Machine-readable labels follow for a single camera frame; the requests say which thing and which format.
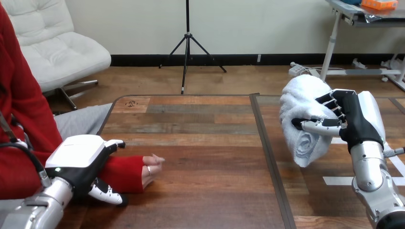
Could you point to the person's hand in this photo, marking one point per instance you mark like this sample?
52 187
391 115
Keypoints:
151 172

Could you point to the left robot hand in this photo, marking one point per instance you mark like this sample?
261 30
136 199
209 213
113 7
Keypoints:
76 158

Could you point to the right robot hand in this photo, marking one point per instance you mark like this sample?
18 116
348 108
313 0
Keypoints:
357 123

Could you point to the white towel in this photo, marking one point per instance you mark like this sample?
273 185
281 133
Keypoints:
300 104

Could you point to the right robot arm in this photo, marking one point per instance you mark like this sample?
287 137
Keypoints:
370 177

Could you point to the person's forearm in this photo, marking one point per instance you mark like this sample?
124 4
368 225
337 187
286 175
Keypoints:
125 173

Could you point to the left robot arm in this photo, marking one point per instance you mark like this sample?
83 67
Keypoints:
47 204

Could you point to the person's body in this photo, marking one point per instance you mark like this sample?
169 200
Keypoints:
22 94

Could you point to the white desk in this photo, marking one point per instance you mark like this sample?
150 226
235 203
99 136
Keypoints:
330 47

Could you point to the white power strip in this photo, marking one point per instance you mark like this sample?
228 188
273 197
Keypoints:
296 69

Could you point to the white cushioned chair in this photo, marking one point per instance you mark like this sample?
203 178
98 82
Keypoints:
60 53

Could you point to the orange thing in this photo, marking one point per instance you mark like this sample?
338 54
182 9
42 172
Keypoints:
379 3

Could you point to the black tripod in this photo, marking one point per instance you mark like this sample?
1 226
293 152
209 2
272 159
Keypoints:
187 44

